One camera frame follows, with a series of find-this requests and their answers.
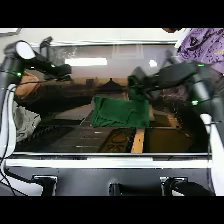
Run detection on brown garment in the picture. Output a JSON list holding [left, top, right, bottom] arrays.
[[14, 71, 42, 101]]

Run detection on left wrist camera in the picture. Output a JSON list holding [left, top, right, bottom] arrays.
[[39, 35, 54, 55]]

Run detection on grey garment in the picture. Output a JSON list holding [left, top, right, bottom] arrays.
[[12, 101, 43, 143]]

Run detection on silver frame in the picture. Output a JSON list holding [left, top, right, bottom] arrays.
[[0, 151, 224, 197]]

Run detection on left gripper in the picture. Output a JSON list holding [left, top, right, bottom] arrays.
[[49, 63, 73, 82]]

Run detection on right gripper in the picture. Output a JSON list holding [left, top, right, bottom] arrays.
[[127, 65, 158, 101]]

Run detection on purple printed garment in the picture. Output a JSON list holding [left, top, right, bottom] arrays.
[[175, 28, 224, 74]]

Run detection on dark green T-shirt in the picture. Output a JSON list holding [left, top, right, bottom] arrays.
[[90, 75, 152, 130]]

